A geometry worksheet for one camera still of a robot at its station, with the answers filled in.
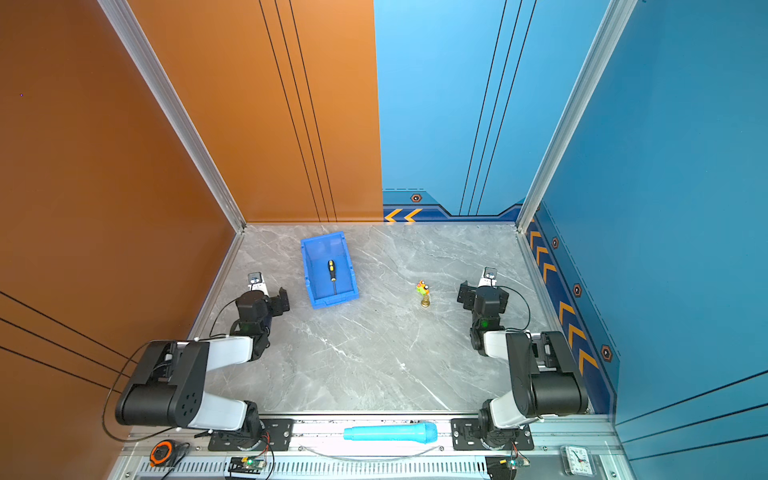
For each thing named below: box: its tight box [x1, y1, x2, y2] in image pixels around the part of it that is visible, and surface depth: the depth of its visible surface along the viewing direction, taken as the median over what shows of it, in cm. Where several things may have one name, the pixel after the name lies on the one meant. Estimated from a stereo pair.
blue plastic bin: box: [300, 231, 359, 310], surface depth 106 cm
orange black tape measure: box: [149, 439, 177, 468], surface depth 70 cm
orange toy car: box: [416, 280, 431, 308], surface depth 101 cm
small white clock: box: [559, 445, 597, 477], surface depth 70 cm
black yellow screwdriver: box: [328, 259, 337, 295], surface depth 107 cm
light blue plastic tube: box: [343, 422, 439, 443], surface depth 73 cm
